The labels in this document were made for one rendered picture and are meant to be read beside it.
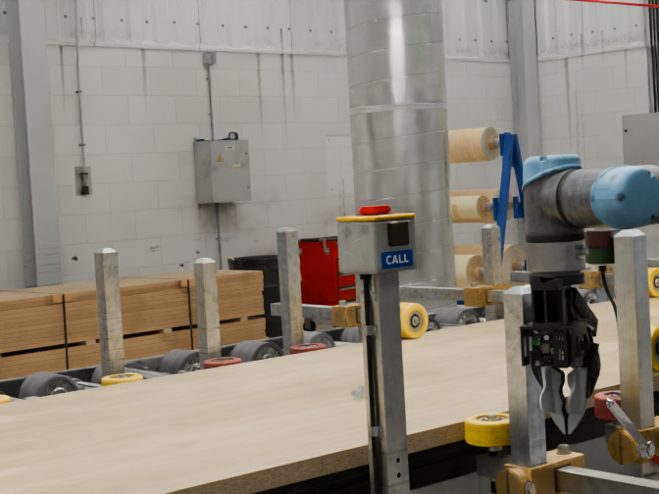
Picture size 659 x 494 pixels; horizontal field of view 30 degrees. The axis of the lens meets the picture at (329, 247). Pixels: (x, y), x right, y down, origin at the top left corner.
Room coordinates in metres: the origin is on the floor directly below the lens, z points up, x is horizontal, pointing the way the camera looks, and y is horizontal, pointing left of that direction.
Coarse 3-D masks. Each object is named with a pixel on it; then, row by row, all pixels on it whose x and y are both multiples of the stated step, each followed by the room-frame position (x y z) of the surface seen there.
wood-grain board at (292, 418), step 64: (128, 384) 2.33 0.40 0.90; (192, 384) 2.28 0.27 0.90; (256, 384) 2.24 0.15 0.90; (320, 384) 2.20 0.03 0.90; (448, 384) 2.13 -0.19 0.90; (0, 448) 1.79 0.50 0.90; (64, 448) 1.77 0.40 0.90; (128, 448) 1.74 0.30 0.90; (192, 448) 1.72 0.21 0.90; (256, 448) 1.69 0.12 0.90; (320, 448) 1.67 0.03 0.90
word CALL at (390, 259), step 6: (384, 252) 1.47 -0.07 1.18; (390, 252) 1.48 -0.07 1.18; (396, 252) 1.48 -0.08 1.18; (402, 252) 1.49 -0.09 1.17; (408, 252) 1.50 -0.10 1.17; (384, 258) 1.47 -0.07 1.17; (390, 258) 1.48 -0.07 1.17; (396, 258) 1.48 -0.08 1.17; (402, 258) 1.49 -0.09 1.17; (408, 258) 1.49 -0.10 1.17; (384, 264) 1.47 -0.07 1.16; (390, 264) 1.48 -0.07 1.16; (396, 264) 1.48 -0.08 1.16; (402, 264) 1.49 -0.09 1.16; (408, 264) 1.49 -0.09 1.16
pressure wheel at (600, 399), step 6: (618, 390) 1.94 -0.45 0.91; (594, 396) 1.91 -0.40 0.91; (600, 396) 1.90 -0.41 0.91; (606, 396) 1.90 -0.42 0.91; (612, 396) 1.92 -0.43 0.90; (618, 396) 1.90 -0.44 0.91; (594, 402) 1.91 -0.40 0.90; (600, 402) 1.89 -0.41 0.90; (618, 402) 1.87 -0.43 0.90; (594, 408) 1.91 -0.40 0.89; (600, 408) 1.89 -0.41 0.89; (606, 408) 1.88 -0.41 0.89; (600, 414) 1.89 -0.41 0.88; (606, 414) 1.88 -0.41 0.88; (612, 414) 1.88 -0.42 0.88; (618, 420) 1.87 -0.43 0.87
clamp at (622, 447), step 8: (656, 416) 1.90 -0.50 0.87; (656, 424) 1.84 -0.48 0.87; (616, 432) 1.82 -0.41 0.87; (624, 432) 1.80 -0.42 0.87; (640, 432) 1.80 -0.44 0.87; (648, 432) 1.81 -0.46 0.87; (656, 432) 1.82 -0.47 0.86; (608, 440) 1.83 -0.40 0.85; (616, 440) 1.81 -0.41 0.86; (624, 440) 1.80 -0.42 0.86; (632, 440) 1.79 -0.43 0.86; (648, 440) 1.81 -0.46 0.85; (656, 440) 1.82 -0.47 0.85; (608, 448) 1.83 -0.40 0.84; (616, 448) 1.81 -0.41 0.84; (624, 448) 1.80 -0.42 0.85; (632, 448) 1.79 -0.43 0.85; (656, 448) 1.82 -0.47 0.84; (616, 456) 1.81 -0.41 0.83; (624, 456) 1.80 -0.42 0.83; (632, 456) 1.79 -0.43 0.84; (624, 464) 1.81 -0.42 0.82
